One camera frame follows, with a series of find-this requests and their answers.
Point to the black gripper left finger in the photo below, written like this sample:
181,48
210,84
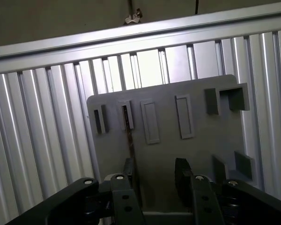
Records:
126,201

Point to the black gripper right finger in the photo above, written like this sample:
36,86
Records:
203,201

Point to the grey plastic parts rack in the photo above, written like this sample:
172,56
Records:
166,150

